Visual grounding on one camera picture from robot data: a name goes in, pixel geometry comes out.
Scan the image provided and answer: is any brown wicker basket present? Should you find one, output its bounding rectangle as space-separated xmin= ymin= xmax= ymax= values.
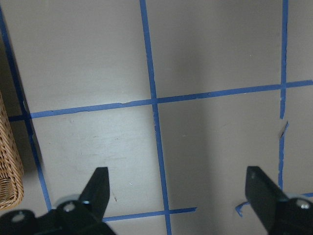
xmin=0 ymin=98 xmax=24 ymax=211

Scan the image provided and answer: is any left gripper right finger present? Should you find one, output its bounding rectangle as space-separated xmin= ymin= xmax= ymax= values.
xmin=245 ymin=166 xmax=289 ymax=232

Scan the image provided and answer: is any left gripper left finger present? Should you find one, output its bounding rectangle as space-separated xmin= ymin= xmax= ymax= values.
xmin=78 ymin=167 xmax=109 ymax=221

